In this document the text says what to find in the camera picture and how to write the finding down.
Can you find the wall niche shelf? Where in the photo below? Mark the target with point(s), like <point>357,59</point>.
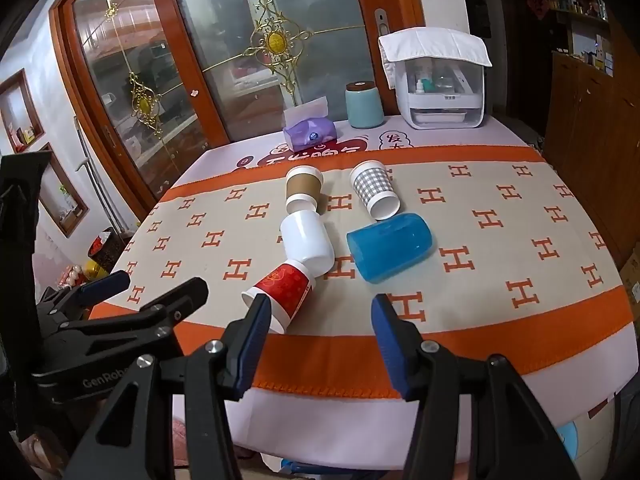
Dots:
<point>59,197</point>
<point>19,117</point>

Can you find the brown sleeve paper cup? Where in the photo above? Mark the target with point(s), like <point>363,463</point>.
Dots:
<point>303,189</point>

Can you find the grey checkered paper cup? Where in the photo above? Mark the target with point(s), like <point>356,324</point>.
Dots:
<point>372,184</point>

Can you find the wall niche shelf upper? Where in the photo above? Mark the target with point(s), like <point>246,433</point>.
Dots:
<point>19,117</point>

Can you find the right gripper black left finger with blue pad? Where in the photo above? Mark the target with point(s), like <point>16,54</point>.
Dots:
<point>131,438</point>

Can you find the red white paper cup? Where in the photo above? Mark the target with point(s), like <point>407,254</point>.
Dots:
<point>287,287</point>

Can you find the blue translucent plastic cup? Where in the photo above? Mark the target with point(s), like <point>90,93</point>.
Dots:
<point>389,247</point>

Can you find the purple tissue pack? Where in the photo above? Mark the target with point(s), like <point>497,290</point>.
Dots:
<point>308,125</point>

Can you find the dark wooden cabinet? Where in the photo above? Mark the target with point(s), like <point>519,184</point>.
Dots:
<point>572,76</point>

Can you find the wall niche shelf lower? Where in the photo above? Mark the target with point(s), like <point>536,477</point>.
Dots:
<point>59,197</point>

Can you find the teal canister brown lid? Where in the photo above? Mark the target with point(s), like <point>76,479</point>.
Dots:
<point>363,105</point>

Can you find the wooden glass sliding door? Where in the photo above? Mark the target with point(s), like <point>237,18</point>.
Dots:
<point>156,83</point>

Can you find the orange beige H-pattern blanket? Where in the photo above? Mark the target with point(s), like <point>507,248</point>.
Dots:
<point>516,267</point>

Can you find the white storage box with cloth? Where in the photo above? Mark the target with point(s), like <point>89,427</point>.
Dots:
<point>438,76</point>

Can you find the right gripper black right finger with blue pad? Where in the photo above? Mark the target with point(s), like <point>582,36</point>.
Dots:
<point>511,435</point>

